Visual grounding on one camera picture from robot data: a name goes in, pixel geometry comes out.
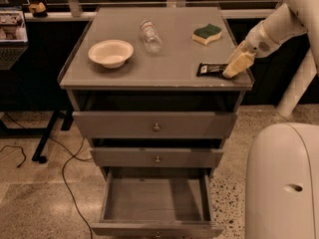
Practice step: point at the laptop computer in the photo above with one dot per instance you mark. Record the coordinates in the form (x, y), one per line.
(13, 36)

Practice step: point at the black desk frame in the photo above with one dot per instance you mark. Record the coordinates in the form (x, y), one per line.
(42, 132)

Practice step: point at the grey top drawer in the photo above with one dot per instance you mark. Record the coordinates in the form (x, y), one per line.
(153, 115)

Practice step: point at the white pipe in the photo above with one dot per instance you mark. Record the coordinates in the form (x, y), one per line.
(299, 84)

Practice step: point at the white bowl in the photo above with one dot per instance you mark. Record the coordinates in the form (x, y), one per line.
(111, 54)

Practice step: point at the yellow black object on ledge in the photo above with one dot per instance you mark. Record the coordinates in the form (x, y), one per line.
(38, 9)

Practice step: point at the clear plastic bottle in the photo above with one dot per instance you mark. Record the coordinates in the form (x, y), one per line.
(150, 37)

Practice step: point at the grey bottom drawer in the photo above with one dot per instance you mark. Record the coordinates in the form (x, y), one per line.
(158, 203)

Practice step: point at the black rxbar chocolate bar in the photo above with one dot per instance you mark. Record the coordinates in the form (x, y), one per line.
(209, 69)

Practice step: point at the grey drawer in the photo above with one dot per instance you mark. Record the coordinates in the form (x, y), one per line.
(158, 203)
(153, 115)
(161, 152)

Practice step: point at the grey drawer cabinet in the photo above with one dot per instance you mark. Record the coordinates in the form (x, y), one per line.
(172, 70)

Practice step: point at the grey middle drawer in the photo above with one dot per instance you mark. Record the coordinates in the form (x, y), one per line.
(161, 152)

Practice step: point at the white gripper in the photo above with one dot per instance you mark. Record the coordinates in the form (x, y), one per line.
(258, 44)

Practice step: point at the green yellow sponge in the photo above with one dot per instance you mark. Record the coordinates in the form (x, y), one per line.
(207, 34)

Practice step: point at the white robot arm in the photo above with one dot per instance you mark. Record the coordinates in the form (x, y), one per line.
(282, 174)

